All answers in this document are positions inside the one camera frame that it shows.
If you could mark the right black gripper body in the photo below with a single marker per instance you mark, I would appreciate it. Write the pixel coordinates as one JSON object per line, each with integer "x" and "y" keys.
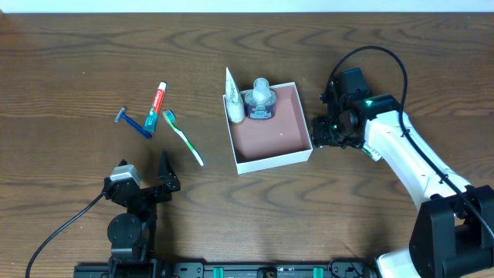
{"x": 322, "y": 133}

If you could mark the green white toothbrush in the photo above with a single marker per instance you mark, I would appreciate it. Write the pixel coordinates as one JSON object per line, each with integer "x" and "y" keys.
{"x": 170, "y": 119}

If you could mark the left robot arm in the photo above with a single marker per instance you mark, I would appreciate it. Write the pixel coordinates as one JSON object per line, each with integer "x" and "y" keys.
{"x": 132, "y": 234}

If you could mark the white cardboard box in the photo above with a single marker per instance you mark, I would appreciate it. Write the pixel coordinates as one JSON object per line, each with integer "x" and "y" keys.
{"x": 284, "y": 139}

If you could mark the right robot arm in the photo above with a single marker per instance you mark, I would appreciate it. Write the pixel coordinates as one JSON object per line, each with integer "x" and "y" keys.
{"x": 449, "y": 238}

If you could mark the red green toothpaste tube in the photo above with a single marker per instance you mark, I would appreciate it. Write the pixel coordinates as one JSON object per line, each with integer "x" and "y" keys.
{"x": 151, "y": 120}

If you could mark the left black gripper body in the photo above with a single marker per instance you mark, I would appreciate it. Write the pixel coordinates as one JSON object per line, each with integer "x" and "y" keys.
{"x": 147, "y": 192}

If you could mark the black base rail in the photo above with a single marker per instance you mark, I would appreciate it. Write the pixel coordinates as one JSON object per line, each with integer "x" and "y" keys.
{"x": 334, "y": 269}

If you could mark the clear pump soap bottle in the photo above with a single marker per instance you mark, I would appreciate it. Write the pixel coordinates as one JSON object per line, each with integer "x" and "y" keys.
{"x": 260, "y": 101}

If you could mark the white lotion tube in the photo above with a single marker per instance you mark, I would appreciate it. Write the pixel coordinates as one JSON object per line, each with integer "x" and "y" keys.
{"x": 233, "y": 100}

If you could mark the green white soap box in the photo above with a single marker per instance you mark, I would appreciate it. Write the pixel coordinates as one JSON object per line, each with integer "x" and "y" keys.
{"x": 371, "y": 152}

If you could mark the blue disposable razor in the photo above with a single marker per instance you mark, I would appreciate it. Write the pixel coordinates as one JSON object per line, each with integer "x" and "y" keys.
{"x": 122, "y": 116}

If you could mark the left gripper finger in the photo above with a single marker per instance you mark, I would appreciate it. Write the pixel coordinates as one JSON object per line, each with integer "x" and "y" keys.
{"x": 122, "y": 162}
{"x": 165, "y": 170}

